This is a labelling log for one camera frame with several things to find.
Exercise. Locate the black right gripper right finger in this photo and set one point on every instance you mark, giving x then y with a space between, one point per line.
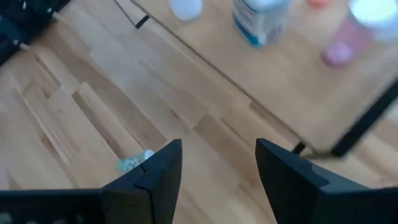
295 196

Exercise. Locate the plain white bottle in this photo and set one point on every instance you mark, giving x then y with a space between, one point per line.
186 9

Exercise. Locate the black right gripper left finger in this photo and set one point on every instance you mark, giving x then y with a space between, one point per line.
146 193

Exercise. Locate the white bottle blue label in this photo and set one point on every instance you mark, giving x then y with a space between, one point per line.
258 25

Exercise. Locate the purple vial white cap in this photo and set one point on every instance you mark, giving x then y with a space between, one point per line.
342 49

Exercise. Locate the orange vial white cap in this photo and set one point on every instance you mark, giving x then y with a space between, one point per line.
318 3

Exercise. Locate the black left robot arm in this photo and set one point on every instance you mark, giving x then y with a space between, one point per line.
18 25

